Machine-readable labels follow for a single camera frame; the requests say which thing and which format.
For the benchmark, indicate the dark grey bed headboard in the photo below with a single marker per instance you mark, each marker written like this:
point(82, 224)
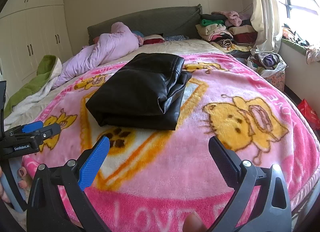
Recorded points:
point(171, 21)

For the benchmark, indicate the green and white blanket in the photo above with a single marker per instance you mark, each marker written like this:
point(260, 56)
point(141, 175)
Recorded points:
point(35, 90)

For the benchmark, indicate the cream built-in wardrobe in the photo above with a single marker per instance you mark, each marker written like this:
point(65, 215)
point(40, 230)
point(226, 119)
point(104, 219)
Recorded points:
point(31, 29)

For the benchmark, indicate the pile of folded clothes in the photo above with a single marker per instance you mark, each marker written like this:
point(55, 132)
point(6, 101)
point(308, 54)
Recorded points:
point(228, 31)

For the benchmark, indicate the red plastic bag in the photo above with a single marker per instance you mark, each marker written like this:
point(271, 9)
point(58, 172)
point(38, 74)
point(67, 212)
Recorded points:
point(310, 114)

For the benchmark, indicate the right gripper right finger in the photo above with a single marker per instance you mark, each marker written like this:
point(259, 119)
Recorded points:
point(272, 209)

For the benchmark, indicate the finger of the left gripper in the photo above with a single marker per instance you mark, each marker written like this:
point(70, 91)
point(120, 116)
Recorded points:
point(27, 128)
point(46, 132)

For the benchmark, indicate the cream bed cover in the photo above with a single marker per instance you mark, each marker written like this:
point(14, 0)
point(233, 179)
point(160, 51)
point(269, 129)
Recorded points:
point(29, 108)

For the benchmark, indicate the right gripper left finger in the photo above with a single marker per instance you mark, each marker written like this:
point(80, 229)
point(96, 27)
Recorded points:
point(46, 210)

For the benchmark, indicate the pink cartoon fleece blanket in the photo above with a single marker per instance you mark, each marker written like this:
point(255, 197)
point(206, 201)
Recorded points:
point(151, 180)

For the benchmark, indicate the cream window curtain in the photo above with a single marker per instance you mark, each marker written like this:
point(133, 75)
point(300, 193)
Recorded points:
point(266, 22)

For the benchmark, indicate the person's right hand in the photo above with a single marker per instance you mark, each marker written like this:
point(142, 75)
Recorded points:
point(193, 223)

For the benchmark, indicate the black leather jacket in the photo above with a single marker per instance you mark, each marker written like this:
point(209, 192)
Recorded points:
point(146, 93)

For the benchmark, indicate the clothes on window sill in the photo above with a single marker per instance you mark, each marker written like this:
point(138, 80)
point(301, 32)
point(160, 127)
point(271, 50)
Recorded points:
point(293, 40)

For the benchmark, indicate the red and white pillow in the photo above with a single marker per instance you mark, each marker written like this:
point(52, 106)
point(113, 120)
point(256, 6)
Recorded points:
point(153, 39)

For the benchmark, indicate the floral basket of clothes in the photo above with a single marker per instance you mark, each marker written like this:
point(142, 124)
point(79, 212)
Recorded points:
point(270, 66)

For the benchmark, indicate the lilac quilted duvet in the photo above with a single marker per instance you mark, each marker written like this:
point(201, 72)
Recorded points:
point(120, 42)

